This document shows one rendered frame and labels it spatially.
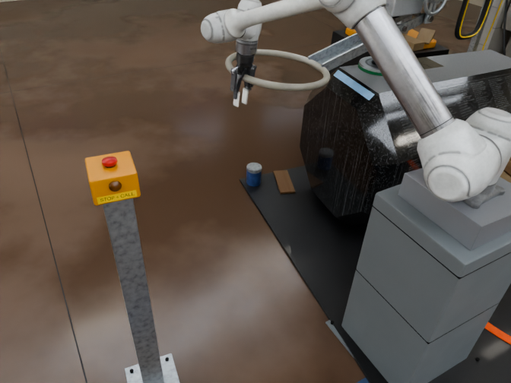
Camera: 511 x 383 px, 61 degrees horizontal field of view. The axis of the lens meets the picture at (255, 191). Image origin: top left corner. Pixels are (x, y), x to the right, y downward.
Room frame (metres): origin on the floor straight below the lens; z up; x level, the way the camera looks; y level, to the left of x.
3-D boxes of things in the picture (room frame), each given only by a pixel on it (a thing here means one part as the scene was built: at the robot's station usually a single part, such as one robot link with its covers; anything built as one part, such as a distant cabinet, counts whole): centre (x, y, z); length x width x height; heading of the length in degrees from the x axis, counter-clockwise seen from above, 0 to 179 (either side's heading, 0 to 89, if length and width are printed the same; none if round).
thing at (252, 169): (2.36, 0.02, 0.08); 0.10 x 0.10 x 0.13
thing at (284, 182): (2.37, -0.19, 0.02); 0.25 x 0.10 x 0.01; 11
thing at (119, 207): (0.94, 0.38, 0.54); 0.20 x 0.20 x 1.09; 24
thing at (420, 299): (1.18, -0.70, 0.40); 0.50 x 0.50 x 0.80; 31
